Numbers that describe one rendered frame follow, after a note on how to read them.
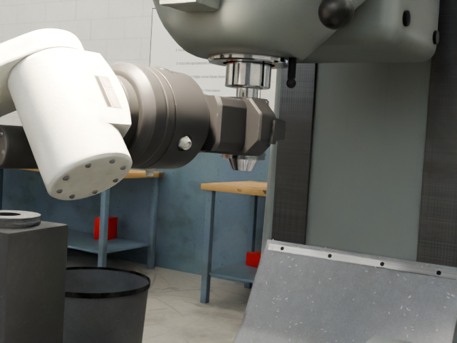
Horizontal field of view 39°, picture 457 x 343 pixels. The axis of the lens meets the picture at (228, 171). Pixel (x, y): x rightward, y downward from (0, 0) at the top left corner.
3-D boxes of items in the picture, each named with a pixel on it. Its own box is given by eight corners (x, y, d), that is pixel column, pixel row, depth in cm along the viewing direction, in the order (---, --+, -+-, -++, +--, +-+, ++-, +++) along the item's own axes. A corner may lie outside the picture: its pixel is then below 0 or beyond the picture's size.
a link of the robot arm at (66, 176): (151, 43, 56) (38, 18, 47) (202, 149, 52) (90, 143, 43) (79, 120, 61) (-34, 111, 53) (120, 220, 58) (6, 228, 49)
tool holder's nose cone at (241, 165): (224, 168, 70) (225, 157, 70) (256, 170, 70) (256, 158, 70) (227, 170, 66) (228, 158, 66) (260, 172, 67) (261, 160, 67)
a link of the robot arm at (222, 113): (281, 79, 61) (197, 62, 52) (273, 182, 62) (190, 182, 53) (182, 80, 69) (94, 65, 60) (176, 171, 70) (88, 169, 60)
